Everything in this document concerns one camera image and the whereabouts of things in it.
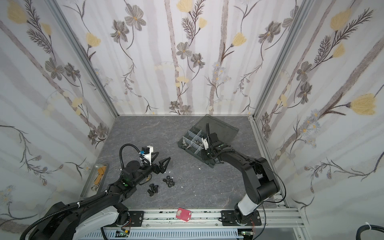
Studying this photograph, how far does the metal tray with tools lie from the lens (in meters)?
0.85

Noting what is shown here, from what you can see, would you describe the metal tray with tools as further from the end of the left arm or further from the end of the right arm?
the end of the right arm

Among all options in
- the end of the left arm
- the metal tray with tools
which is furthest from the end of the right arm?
the metal tray with tools
